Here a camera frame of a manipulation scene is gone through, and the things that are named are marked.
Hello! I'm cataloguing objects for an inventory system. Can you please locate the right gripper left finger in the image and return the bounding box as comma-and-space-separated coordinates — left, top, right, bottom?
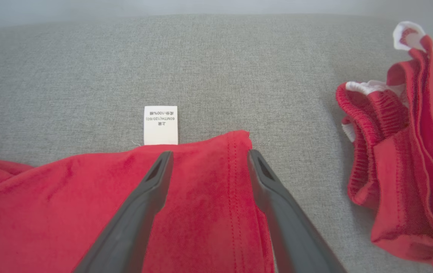
72, 151, 175, 273

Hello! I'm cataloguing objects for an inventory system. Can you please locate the grey fabric sofa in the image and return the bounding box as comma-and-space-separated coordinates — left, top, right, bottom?
0, 14, 433, 273

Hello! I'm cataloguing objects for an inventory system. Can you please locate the red basketball jersey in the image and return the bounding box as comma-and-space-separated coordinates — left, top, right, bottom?
0, 105, 276, 273

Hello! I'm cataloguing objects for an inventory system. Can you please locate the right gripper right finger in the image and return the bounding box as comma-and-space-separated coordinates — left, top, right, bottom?
247, 149, 348, 273

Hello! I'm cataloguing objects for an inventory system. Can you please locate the red shorts white stripe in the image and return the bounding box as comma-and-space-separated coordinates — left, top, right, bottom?
335, 21, 433, 273

